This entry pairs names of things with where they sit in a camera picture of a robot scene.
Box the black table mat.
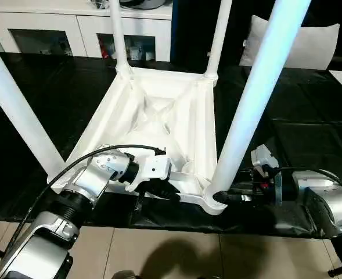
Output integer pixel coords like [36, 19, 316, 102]
[0, 52, 342, 239]

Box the white glass-door cabinet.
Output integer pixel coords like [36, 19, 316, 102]
[0, 0, 174, 62]

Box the white plastic table top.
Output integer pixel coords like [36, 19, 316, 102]
[48, 65, 229, 217]

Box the black cabinet with yellow label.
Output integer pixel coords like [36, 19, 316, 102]
[171, 0, 276, 67]

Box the grey cushion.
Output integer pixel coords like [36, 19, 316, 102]
[239, 15, 340, 70]

